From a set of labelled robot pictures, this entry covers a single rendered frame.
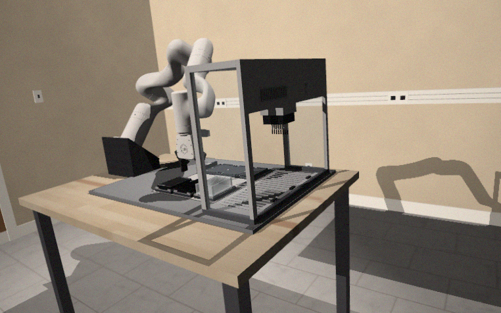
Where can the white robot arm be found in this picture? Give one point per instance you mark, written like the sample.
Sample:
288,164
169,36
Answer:
156,87

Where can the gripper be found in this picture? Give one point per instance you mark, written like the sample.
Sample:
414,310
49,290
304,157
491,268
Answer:
185,149

